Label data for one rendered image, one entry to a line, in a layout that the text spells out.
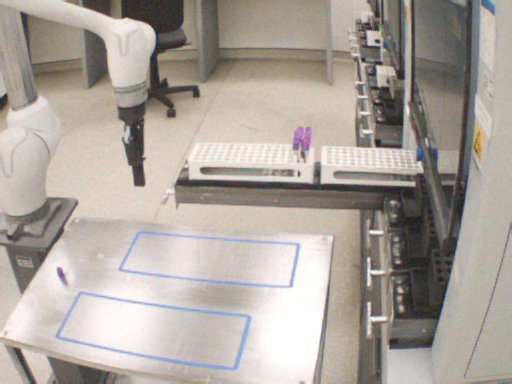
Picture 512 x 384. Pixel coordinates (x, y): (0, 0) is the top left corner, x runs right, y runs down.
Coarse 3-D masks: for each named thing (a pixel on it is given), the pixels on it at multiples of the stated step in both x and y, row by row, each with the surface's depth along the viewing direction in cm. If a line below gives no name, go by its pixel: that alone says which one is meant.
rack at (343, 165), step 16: (336, 160) 144; (352, 160) 144; (368, 160) 143; (384, 160) 142; (400, 160) 143; (320, 176) 143; (336, 176) 148; (352, 176) 148; (368, 176) 147; (384, 176) 147; (400, 176) 146
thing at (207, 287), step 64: (64, 256) 119; (128, 256) 119; (192, 256) 119; (256, 256) 119; (320, 256) 118; (64, 320) 101; (128, 320) 102; (192, 320) 102; (256, 320) 102; (320, 320) 101
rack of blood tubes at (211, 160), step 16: (208, 144) 153; (224, 144) 152; (240, 144) 152; (256, 144) 151; (272, 144) 151; (192, 160) 145; (208, 160) 145; (224, 160) 145; (240, 160) 145; (256, 160) 145; (272, 160) 144; (288, 160) 144; (192, 176) 147; (208, 176) 146; (224, 176) 146; (240, 176) 145; (256, 176) 145; (272, 176) 144; (288, 176) 148; (304, 176) 143
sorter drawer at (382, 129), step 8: (376, 112) 180; (384, 112) 179; (376, 120) 176; (384, 120) 175; (360, 128) 185; (376, 128) 175; (384, 128) 175; (392, 128) 175; (400, 128) 174; (360, 136) 181; (376, 136) 177; (384, 136) 176; (392, 136) 176; (400, 136) 176
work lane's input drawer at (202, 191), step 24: (168, 192) 155; (192, 192) 147; (216, 192) 146; (240, 192) 145; (264, 192) 145; (288, 192) 144; (312, 192) 143; (336, 192) 142; (360, 192) 141; (384, 192) 141
